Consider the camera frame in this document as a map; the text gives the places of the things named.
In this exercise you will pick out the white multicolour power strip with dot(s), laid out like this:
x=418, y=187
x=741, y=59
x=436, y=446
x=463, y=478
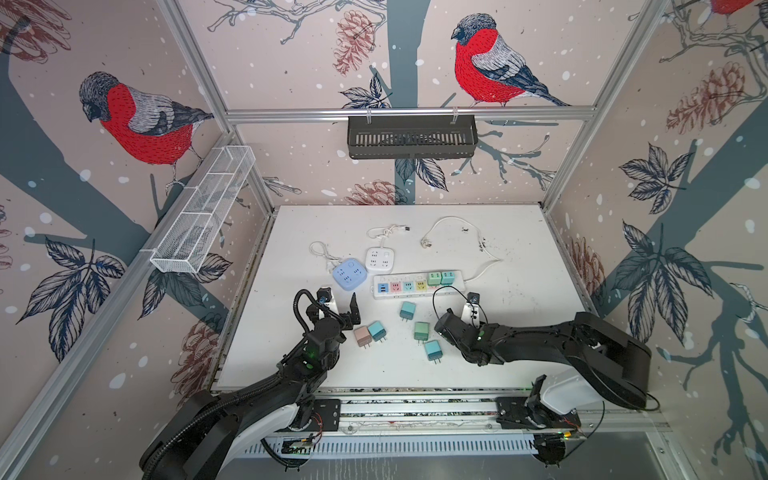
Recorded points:
x=413, y=285

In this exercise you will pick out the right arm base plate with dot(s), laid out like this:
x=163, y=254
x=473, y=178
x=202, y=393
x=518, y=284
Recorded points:
x=513, y=413

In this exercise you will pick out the blue square power socket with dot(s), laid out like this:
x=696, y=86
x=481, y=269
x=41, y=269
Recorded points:
x=348, y=273

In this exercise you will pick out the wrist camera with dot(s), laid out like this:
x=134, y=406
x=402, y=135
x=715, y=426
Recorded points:
x=471, y=310
x=333, y=306

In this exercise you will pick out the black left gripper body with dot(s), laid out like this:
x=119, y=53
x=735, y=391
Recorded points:
x=338, y=333

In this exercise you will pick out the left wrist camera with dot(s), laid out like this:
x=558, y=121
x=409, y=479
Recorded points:
x=333, y=306

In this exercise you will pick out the black wire wall basket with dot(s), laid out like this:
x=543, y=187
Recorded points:
x=412, y=137

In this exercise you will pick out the white square power socket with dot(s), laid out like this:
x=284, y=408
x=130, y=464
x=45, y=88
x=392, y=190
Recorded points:
x=380, y=259

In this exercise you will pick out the teal charger plug bottom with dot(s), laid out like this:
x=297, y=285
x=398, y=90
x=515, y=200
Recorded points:
x=433, y=351

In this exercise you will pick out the pink USB charger plug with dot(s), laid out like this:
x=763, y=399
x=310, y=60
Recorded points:
x=363, y=337

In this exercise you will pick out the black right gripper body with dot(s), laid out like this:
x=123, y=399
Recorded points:
x=463, y=352

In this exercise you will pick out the teal charger plug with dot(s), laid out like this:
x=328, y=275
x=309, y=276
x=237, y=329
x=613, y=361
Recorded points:
x=407, y=311
x=448, y=278
x=433, y=351

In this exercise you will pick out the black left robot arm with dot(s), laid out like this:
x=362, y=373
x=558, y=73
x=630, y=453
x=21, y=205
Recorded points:
x=209, y=430

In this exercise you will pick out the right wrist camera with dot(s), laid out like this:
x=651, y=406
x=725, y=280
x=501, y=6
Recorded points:
x=471, y=310

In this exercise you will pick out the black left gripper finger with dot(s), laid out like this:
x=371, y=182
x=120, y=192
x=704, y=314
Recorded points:
x=321, y=301
x=354, y=317

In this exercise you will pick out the green charger plug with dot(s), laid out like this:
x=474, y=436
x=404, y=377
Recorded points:
x=434, y=278
x=421, y=331

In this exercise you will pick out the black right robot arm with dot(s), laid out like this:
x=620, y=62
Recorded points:
x=608, y=363

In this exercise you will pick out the teal charger beside pink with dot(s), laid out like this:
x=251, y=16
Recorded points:
x=377, y=331

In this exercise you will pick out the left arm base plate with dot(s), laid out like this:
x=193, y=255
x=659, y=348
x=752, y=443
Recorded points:
x=319, y=416

